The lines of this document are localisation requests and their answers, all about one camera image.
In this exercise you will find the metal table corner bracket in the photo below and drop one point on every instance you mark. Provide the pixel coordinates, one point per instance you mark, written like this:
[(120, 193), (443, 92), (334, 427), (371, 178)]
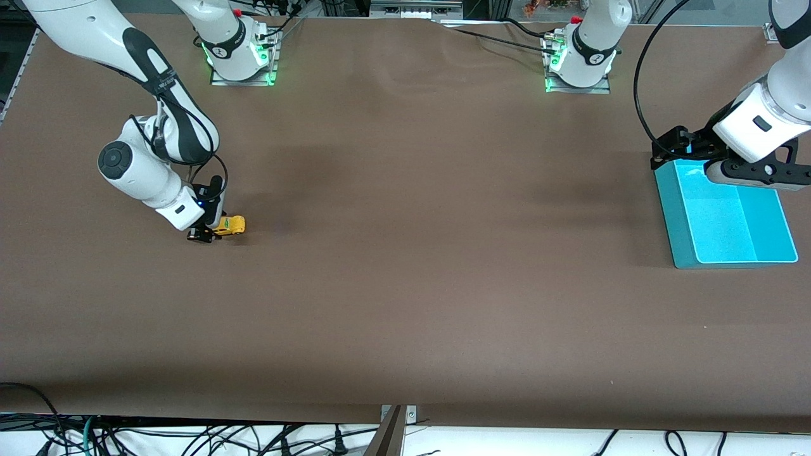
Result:
[(771, 33)]

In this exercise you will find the yellow beetle toy car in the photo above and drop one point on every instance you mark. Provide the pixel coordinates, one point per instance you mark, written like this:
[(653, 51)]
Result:
[(231, 225)]

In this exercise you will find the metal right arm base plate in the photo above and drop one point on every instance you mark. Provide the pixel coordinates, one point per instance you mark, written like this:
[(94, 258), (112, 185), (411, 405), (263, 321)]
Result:
[(244, 82)]

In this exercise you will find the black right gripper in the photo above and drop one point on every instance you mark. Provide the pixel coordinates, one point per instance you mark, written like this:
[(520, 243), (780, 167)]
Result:
[(211, 209)]

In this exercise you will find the orange background object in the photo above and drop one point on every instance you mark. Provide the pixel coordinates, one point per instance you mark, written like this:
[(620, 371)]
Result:
[(531, 7)]

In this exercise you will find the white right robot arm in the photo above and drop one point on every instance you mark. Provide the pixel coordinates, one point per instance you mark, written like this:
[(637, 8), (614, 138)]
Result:
[(142, 180)]

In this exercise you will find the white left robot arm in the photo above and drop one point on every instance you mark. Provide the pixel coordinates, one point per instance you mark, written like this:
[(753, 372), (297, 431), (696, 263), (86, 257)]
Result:
[(785, 82)]

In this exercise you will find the dark slanted bar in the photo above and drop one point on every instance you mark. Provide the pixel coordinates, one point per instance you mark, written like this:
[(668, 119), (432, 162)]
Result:
[(386, 443)]

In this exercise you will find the aluminium table edge rail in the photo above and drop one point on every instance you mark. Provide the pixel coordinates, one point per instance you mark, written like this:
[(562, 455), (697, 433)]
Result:
[(17, 79)]

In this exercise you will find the metal table edge bracket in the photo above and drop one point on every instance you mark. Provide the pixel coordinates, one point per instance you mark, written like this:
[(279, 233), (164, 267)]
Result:
[(410, 415)]

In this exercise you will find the silver background equipment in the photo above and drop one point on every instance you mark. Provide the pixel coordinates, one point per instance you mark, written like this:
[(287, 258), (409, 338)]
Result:
[(412, 9)]

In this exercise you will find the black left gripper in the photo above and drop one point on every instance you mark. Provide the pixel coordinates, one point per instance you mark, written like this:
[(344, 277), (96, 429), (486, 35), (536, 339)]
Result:
[(699, 142)]

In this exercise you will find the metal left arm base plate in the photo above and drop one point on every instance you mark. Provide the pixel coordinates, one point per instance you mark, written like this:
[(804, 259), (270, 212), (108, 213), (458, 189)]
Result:
[(580, 90)]

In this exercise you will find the turquoise plastic bin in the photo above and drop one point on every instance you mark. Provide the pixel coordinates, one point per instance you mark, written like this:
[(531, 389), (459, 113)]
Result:
[(722, 234)]

